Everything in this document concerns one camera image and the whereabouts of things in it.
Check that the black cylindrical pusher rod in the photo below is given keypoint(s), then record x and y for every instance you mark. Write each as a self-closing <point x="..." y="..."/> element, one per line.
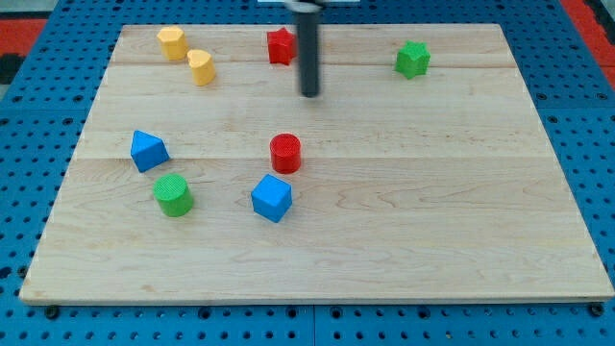
<point x="307" y="24"/>

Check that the red star block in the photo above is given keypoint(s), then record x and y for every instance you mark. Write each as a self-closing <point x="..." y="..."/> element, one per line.
<point x="281" y="45"/>

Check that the green star block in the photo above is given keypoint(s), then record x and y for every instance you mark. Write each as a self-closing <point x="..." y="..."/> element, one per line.
<point x="413" y="59"/>

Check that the yellow heart block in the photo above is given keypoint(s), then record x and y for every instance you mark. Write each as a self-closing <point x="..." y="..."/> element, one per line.
<point x="202" y="66"/>

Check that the blue triangle block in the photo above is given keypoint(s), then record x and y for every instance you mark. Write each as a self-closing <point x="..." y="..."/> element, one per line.
<point x="147" y="151"/>

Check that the red cylinder block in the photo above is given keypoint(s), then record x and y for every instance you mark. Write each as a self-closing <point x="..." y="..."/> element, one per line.
<point x="285" y="153"/>

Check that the yellow hexagon block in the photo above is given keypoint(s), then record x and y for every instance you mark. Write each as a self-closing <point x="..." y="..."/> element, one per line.
<point x="173" y="43"/>

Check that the blue cube block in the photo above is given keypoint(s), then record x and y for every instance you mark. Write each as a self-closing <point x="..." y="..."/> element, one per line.
<point x="272" y="198"/>

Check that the light wooden board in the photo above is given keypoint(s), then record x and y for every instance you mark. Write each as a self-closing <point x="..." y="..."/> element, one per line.
<point x="442" y="189"/>

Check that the green cylinder block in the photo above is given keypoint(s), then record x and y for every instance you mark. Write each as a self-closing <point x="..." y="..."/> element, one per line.
<point x="173" y="195"/>

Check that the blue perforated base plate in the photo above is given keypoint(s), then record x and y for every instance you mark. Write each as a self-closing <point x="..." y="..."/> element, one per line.
<point x="45" y="108"/>

